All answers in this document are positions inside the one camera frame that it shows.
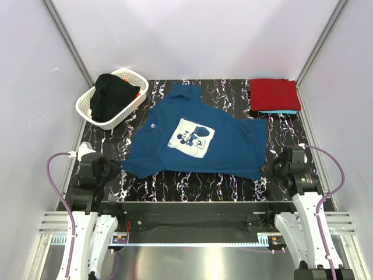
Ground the blue printed t shirt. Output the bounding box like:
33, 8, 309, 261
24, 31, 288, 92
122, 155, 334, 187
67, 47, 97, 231
122, 84, 268, 180

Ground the black t shirt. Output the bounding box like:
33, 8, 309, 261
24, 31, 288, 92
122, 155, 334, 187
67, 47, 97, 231
90, 73, 135, 123

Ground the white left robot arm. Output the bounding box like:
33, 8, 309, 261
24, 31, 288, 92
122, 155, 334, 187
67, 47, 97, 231
57, 151, 126, 279

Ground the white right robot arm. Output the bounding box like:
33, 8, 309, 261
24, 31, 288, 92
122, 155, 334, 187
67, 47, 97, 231
262, 145, 355, 279

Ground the teal folded t shirt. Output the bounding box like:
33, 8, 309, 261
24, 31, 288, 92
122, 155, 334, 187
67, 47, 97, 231
259, 110, 298, 115

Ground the white plastic laundry basket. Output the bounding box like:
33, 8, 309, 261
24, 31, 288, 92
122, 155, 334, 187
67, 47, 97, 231
75, 68, 149, 131

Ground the red folded t shirt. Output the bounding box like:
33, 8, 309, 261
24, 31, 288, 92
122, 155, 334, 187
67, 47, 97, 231
249, 78, 301, 111

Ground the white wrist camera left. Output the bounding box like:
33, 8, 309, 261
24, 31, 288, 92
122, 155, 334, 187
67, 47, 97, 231
68, 142, 96, 161

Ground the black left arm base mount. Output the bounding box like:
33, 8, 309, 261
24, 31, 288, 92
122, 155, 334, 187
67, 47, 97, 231
98, 202, 145, 233

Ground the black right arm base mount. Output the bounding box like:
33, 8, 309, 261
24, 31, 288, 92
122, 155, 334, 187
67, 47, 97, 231
245, 209, 279, 233

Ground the aluminium frame rail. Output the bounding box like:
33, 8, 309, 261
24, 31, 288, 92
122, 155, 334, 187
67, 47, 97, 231
38, 211, 355, 235

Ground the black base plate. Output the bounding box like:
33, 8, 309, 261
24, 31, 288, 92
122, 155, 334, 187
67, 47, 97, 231
100, 201, 295, 245

